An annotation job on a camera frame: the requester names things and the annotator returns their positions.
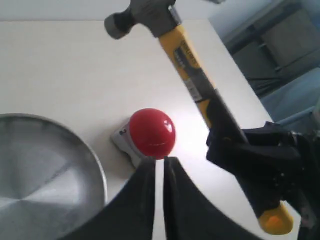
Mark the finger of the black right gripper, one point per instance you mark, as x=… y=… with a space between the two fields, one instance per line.
x=262 y=159

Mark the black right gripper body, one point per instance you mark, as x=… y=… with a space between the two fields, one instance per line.
x=303 y=194

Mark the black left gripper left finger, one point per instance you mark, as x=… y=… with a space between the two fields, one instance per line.
x=130 y=215

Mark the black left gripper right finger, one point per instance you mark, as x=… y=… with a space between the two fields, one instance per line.
x=189 y=215

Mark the red dome button grey base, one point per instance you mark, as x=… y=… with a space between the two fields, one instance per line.
x=147 y=133

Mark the grey shelving frame background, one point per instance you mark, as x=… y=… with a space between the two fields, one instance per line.
x=277 y=44

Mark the yellow black claw hammer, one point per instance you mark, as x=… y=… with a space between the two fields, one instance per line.
x=163 y=21

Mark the round steel plate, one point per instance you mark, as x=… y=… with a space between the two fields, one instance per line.
x=51 y=181

